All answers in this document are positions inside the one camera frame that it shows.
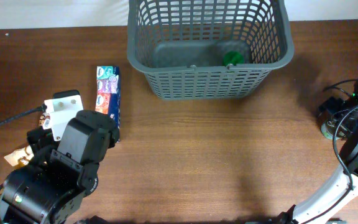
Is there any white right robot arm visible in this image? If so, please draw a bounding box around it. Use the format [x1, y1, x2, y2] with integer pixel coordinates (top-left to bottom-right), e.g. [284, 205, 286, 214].
[273, 78, 358, 223]

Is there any Kleenex tissue multipack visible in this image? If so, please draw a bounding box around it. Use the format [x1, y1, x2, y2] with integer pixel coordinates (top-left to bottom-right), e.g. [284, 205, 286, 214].
[95, 66, 121, 129]

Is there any grey plastic basket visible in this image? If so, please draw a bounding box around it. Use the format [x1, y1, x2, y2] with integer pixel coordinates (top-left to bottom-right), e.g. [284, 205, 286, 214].
[127, 0, 295, 100]

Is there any silver tin can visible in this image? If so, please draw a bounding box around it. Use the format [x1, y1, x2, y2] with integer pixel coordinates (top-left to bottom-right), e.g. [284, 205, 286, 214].
[318, 112, 338, 140]

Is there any green capped jar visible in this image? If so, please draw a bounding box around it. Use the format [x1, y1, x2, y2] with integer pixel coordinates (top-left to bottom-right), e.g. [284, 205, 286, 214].
[223, 51, 245, 67]

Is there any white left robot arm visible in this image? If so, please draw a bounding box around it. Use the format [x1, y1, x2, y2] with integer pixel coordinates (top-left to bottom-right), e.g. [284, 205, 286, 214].
[0, 110, 119, 223]

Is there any brown crumpled snack bag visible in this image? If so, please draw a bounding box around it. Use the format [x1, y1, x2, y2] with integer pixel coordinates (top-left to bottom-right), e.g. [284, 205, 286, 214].
[4, 113, 53, 168]

